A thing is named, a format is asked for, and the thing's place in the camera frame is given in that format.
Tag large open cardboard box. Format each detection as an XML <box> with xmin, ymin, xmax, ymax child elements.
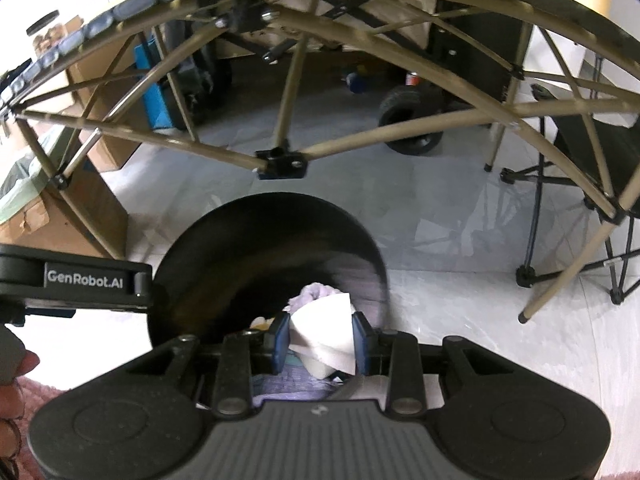
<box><xmin>67</xmin><ymin>25</ymin><xmax>166</xmax><ymax>172</ymax></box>

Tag black wheeled case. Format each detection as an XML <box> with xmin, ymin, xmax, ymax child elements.
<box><xmin>434</xmin><ymin>0</ymin><xmax>521</xmax><ymax>106</ymax></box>

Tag clear jar with black lid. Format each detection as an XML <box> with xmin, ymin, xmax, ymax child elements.
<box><xmin>26</xmin><ymin>10</ymin><xmax>67</xmax><ymax>54</ymax></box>

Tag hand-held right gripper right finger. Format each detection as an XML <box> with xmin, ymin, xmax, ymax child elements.
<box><xmin>351</xmin><ymin>312</ymin><xmax>516</xmax><ymax>418</ymax></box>

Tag cardboard box with green liner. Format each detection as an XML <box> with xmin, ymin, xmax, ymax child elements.
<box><xmin>0</xmin><ymin>125</ymin><xmax>128</xmax><ymax>261</ymax></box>

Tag black folding chair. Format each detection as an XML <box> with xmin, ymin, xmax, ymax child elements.
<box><xmin>500</xmin><ymin>85</ymin><xmax>640</xmax><ymax>306</ymax></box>

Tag person's left hand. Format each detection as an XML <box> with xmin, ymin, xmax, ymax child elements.
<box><xmin>0</xmin><ymin>352</ymin><xmax>41</xmax><ymax>480</ymax></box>

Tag black wagon wheel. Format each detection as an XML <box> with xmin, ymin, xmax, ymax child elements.
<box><xmin>377</xmin><ymin>85</ymin><xmax>444</xmax><ymax>156</ymax></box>

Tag blue panel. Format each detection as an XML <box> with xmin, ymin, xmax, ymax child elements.
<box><xmin>134</xmin><ymin>35</ymin><xmax>174</xmax><ymax>130</ymax></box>

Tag white foam wedge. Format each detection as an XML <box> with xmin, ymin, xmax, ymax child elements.
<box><xmin>289</xmin><ymin>294</ymin><xmax>358</xmax><ymax>380</ymax></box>

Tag olive folding camping table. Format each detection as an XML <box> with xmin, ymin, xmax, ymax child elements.
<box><xmin>0</xmin><ymin>0</ymin><xmax>640</xmax><ymax>324</ymax></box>

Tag lavender fuzzy sock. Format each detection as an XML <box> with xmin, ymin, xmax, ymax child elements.
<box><xmin>287</xmin><ymin>282</ymin><xmax>351</xmax><ymax>313</ymax></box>

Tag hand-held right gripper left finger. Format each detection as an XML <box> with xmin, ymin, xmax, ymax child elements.
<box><xmin>127</xmin><ymin>312</ymin><xmax>291</xmax><ymax>418</ymax></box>

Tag black round bin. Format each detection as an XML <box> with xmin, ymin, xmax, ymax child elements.
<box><xmin>146</xmin><ymin>192</ymin><xmax>393</xmax><ymax>356</ymax></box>

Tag lilac woven cloth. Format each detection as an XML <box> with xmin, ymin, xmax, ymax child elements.
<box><xmin>251</xmin><ymin>374</ymin><xmax>351</xmax><ymax>408</ymax></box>

